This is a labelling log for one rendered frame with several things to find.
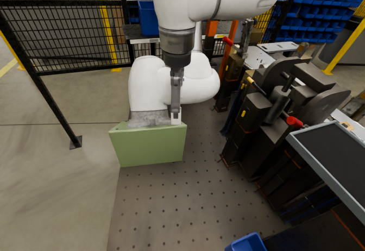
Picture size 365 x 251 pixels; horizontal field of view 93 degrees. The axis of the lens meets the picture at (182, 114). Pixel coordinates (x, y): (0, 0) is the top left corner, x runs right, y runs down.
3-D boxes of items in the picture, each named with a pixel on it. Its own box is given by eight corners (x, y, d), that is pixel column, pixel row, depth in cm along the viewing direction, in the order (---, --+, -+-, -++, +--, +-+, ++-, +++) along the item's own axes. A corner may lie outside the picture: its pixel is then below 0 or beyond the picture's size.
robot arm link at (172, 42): (155, 30, 38) (157, 56, 42) (196, 31, 38) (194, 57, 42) (161, 19, 45) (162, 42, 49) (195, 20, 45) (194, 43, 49)
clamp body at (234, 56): (227, 111, 107) (247, 58, 82) (213, 114, 104) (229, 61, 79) (222, 105, 111) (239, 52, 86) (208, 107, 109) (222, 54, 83)
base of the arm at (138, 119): (126, 130, 59) (124, 113, 58) (128, 122, 80) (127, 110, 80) (177, 125, 64) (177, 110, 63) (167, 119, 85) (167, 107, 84)
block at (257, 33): (244, 80, 133) (263, 32, 107) (235, 82, 130) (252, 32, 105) (238, 75, 138) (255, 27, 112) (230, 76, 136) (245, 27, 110)
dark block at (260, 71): (241, 143, 90) (279, 74, 61) (230, 146, 88) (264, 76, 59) (236, 136, 94) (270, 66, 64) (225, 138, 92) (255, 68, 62)
